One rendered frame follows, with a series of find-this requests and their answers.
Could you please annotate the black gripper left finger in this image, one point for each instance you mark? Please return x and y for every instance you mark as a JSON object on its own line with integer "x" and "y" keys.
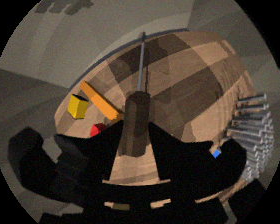
{"x": 99, "y": 149}

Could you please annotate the blue flat strip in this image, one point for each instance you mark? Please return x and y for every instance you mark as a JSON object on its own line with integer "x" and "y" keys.
{"x": 215, "y": 153}

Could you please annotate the yellow block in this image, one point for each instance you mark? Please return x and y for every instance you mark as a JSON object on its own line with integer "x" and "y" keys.
{"x": 77, "y": 106}

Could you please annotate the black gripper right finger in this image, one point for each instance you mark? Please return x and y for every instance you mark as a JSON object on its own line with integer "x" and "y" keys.
{"x": 169, "y": 152}

